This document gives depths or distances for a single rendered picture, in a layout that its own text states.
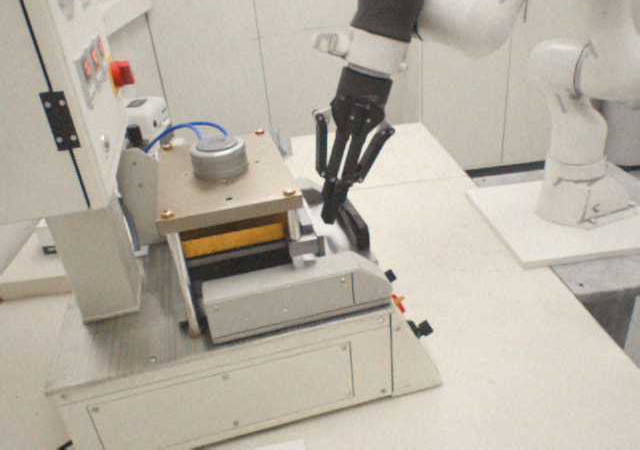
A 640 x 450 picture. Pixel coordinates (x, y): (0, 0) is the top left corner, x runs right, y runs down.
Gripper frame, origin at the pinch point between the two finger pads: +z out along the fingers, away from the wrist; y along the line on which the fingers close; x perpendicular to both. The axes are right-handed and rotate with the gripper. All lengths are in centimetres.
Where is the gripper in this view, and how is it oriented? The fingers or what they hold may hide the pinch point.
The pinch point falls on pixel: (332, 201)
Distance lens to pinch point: 83.0
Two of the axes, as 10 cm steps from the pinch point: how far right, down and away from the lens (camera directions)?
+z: -2.5, 8.9, 3.8
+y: 9.3, 1.2, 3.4
